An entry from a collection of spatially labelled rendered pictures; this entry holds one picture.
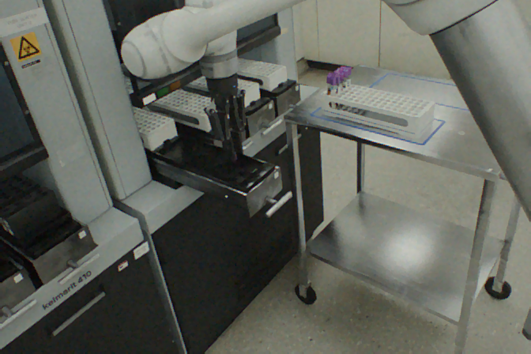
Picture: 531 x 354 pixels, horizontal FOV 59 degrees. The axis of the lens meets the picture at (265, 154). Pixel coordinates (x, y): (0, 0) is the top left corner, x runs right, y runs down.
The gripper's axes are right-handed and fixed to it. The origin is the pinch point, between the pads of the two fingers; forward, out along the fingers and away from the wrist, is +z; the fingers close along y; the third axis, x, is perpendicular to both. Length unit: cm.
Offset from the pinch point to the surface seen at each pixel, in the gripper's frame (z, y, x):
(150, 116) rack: -2.4, 1.5, -30.3
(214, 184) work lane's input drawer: 4.1, 11.3, 2.9
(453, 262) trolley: 56, -45, 47
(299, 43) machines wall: 62, -220, -131
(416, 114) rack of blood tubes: -3.2, -30.0, 36.6
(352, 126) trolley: 2.3, -26.2, 20.6
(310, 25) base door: 48, -224, -122
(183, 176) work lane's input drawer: 5.5, 11.3, -8.5
